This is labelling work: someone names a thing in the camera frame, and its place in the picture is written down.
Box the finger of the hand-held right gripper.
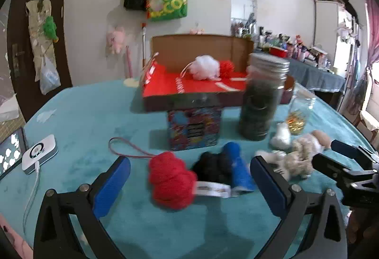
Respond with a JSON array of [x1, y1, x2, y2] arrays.
[[312, 153, 360, 185], [331, 139, 379, 163]]

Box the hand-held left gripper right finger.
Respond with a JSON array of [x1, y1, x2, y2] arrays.
[[250, 155, 347, 259]]

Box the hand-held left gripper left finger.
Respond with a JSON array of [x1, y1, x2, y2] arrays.
[[33, 155, 131, 259]]

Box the beige curly plush toy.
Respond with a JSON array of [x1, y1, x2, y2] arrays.
[[289, 130, 332, 179]]

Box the blue sponge cloth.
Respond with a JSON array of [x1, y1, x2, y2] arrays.
[[223, 142, 257, 191]]

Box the small white plush toy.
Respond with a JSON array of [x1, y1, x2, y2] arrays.
[[270, 122, 291, 149]]

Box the black fluffy pompom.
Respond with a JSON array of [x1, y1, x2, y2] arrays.
[[192, 152, 233, 183]]

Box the red knitted ball with cord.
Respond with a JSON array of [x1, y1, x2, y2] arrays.
[[108, 137, 232, 210]]

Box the cardboard box with red lining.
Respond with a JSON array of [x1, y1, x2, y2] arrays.
[[141, 34, 295, 113]]

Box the small glass jar gold beads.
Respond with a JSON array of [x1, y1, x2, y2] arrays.
[[286, 89, 317, 135]]

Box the teal tablecloth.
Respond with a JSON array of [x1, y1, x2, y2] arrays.
[[0, 78, 379, 259]]

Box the blue tablecloth table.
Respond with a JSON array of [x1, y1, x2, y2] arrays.
[[284, 58, 346, 94]]

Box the white power bank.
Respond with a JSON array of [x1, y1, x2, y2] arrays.
[[22, 134, 58, 175]]

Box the tall glass jar metal lid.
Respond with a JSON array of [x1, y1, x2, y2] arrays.
[[239, 53, 291, 141]]

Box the colourful printed box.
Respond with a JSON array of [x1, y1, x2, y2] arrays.
[[167, 107, 222, 151]]

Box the pink curtain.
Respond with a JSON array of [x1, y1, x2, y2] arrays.
[[364, 0, 379, 129]]

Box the tablet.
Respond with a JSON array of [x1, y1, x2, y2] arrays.
[[0, 127, 27, 179]]

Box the row of cosmetic bottles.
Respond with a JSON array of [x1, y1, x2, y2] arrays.
[[231, 25, 335, 70]]

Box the pink printed cloth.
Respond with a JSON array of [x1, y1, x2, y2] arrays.
[[0, 214, 33, 259]]

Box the pink stick with cream base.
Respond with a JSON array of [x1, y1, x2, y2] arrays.
[[124, 46, 140, 88]]

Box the white wardrobe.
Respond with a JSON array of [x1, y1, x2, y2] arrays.
[[313, 0, 360, 70]]

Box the red mesh bath pouf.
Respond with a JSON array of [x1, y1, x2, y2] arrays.
[[219, 60, 235, 77]]

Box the clear plastic bag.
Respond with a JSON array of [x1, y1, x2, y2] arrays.
[[39, 56, 61, 95]]

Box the white mesh bath pouf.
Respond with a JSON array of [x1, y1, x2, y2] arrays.
[[178, 55, 221, 81]]

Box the red white stick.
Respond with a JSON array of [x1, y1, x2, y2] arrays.
[[141, 22, 148, 70]]

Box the beige door hanging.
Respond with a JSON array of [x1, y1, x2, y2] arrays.
[[25, 0, 55, 82]]

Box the green plush toy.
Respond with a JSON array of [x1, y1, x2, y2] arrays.
[[43, 16, 59, 40]]

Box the brown door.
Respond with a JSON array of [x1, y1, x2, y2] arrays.
[[6, 0, 73, 123]]

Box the green tote bag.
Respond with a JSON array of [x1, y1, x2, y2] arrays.
[[147, 0, 188, 22]]

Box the white cable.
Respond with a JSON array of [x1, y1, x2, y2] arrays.
[[24, 163, 41, 230]]

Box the door handle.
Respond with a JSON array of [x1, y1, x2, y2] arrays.
[[12, 44, 26, 68]]

